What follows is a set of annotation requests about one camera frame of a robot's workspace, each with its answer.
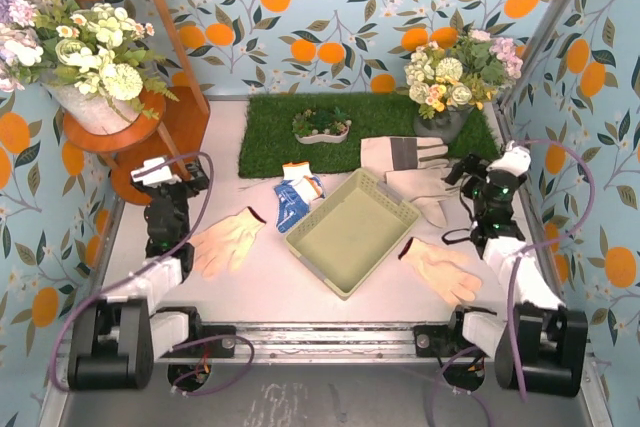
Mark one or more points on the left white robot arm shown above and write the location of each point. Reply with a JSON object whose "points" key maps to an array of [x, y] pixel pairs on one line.
{"points": [[123, 330]]}

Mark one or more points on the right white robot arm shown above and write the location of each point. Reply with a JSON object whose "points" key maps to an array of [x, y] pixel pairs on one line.
{"points": [[540, 346]]}

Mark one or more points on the cream glove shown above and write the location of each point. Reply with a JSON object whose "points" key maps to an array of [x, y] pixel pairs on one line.
{"points": [[226, 244], [443, 271]]}

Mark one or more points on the green plastic storage basket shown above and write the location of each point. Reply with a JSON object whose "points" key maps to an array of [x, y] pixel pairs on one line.
{"points": [[344, 239]]}

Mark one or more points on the beige canvas work glove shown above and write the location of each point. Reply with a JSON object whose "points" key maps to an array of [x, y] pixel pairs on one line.
{"points": [[426, 189]]}

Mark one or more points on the blue white knit gloves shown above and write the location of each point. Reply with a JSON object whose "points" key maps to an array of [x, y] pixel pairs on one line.
{"points": [[298, 189]]}

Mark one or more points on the white pot flower bouquet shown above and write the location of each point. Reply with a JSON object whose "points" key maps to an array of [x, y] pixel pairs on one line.
{"points": [[90, 60]]}

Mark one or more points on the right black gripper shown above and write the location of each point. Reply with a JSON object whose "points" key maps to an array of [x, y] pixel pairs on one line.
{"points": [[470, 170]]}

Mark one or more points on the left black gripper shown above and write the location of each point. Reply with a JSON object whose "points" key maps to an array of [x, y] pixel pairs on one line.
{"points": [[187, 182]]}

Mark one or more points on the white succulent planter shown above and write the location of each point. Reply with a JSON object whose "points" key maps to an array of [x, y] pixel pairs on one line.
{"points": [[321, 126]]}

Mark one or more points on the grey pot flower bouquet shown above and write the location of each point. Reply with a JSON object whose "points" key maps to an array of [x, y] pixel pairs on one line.
{"points": [[449, 80]]}

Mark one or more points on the wooden tiered plant stand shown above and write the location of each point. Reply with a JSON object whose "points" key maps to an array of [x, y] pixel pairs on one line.
{"points": [[179, 130]]}

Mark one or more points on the grey striped canvas glove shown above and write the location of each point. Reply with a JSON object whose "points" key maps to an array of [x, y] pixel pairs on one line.
{"points": [[384, 154]]}

